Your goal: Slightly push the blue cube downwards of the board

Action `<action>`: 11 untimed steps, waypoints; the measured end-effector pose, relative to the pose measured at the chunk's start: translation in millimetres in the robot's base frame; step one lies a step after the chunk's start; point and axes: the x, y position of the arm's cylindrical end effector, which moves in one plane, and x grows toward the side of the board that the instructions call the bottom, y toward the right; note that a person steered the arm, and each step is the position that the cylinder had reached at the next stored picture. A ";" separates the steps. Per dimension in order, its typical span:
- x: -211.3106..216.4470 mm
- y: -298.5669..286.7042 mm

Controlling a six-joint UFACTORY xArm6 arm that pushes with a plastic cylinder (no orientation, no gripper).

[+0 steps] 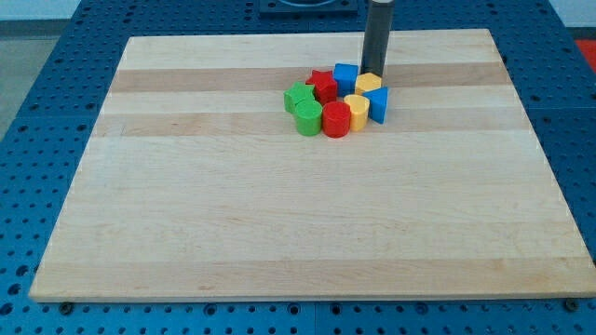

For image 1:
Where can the light wooden board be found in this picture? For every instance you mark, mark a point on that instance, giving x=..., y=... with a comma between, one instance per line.
x=195, y=185

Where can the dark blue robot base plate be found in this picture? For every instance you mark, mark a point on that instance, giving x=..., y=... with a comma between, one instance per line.
x=272, y=8

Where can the red star block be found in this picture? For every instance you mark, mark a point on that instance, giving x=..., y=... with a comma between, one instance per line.
x=325, y=86

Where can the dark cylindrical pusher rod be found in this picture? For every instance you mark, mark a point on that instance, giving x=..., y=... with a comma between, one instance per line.
x=376, y=35

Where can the red cylinder block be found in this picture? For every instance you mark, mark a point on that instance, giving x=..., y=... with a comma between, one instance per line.
x=336, y=117

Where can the blue triangle block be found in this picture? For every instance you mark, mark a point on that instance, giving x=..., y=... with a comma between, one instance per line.
x=378, y=99

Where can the yellow cylinder block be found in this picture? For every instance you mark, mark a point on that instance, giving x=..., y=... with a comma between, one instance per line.
x=359, y=109

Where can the green star block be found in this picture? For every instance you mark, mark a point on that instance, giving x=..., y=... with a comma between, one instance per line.
x=298, y=92

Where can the blue cube block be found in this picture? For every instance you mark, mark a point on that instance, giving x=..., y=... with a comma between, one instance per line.
x=345, y=75

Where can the yellow hexagon block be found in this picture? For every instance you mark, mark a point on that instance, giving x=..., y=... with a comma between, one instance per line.
x=367, y=82

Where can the green cylinder block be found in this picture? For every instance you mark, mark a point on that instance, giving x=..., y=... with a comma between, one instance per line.
x=307, y=117

